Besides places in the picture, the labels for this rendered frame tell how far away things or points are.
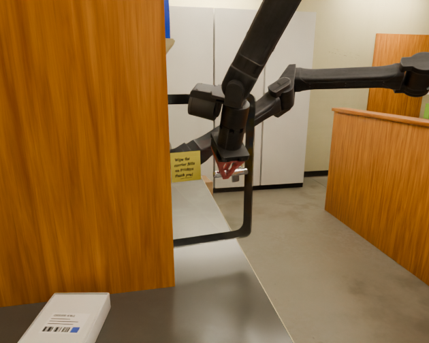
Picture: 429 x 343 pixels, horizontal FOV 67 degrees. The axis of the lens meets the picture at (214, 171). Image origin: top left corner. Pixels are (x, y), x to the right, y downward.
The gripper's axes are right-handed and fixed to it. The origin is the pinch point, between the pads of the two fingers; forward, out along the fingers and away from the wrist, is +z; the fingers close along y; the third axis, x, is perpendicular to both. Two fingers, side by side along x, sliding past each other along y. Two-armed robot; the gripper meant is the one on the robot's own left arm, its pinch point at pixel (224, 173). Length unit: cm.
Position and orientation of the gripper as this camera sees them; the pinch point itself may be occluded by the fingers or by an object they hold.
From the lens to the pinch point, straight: 80.7
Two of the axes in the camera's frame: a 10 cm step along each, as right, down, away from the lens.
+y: 2.7, 6.4, -7.2
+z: -1.1, 7.6, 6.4
